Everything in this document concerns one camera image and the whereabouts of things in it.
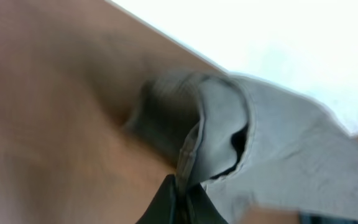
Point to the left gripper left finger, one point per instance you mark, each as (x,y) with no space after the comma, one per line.
(162,209)

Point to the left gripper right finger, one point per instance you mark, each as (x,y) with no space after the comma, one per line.
(200,209)

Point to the grey shorts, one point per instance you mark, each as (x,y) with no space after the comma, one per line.
(248,142)

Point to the blue denim garment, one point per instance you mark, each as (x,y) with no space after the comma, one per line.
(306,218)

